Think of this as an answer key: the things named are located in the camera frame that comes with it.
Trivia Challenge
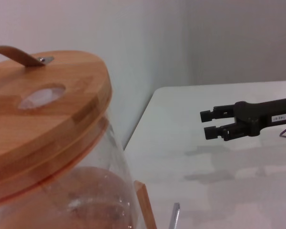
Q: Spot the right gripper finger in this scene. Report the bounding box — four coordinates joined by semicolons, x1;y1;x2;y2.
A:
204;122;250;141
200;106;236;123

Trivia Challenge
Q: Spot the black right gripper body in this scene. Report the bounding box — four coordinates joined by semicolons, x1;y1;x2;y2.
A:
235;97;286;138

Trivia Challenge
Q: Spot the chrome dispenser faucet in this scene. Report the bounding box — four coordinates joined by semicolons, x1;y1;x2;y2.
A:
168;202;181;229

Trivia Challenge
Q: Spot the wooden dispenser stand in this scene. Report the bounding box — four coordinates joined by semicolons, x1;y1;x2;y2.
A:
133;180;158;229

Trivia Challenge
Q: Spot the round wooden jar lid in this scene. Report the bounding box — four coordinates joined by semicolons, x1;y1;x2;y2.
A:
0;45;114;206

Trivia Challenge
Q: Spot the glass beverage dispenser jar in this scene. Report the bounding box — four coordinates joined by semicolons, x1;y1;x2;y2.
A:
0;114;143;229

